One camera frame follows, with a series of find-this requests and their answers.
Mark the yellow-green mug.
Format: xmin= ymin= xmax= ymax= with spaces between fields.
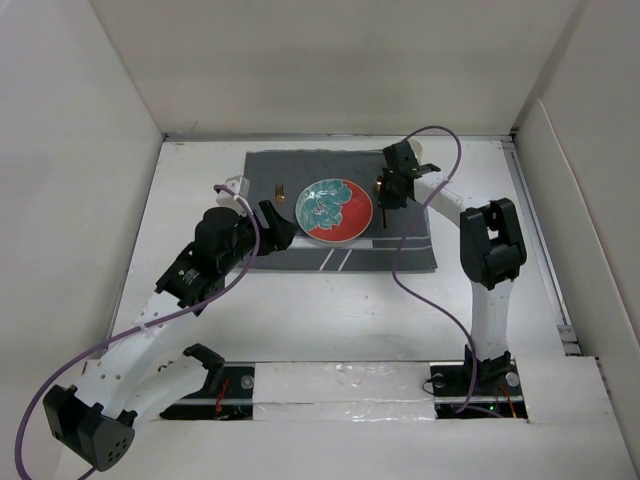
xmin=408 ymin=138 xmax=423 ymax=164

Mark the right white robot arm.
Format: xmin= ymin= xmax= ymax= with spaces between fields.
xmin=376 ymin=140 xmax=527 ymax=394

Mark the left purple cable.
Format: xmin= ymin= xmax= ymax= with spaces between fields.
xmin=13 ymin=183 xmax=261 ymax=480

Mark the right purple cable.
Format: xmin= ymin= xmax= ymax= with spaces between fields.
xmin=392 ymin=124 xmax=506 ymax=415

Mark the red and teal round plate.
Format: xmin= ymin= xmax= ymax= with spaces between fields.
xmin=294 ymin=179 xmax=374 ymax=244

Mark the purple cable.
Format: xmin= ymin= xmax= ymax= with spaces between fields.
xmin=13 ymin=183 xmax=261 ymax=480
xmin=392 ymin=124 xmax=506 ymax=415

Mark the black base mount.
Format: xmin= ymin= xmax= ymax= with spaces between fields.
xmin=159 ymin=344 xmax=256 ymax=421
xmin=422 ymin=362 xmax=528 ymax=420

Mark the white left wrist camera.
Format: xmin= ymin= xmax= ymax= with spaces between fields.
xmin=214 ymin=175 xmax=250 ymax=215

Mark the copper fork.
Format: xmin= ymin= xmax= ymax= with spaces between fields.
xmin=275 ymin=184 xmax=286 ymax=208

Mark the white foam front board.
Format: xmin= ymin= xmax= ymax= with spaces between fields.
xmin=74 ymin=355 xmax=616 ymax=436

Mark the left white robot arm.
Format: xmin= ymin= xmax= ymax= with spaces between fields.
xmin=43 ymin=200 xmax=298 ymax=472

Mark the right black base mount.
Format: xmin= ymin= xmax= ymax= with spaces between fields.
xmin=422 ymin=362 xmax=528 ymax=420

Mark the copper spoon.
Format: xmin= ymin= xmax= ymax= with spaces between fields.
xmin=374 ymin=175 xmax=387 ymax=230

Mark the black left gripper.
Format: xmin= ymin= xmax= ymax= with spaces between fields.
xmin=219 ymin=201 xmax=295 ymax=274

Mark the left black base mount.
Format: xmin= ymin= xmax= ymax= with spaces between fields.
xmin=159 ymin=344 xmax=256 ymax=421

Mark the grey striped cloth placemat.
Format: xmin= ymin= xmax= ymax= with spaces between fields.
xmin=244 ymin=150 xmax=437 ymax=273

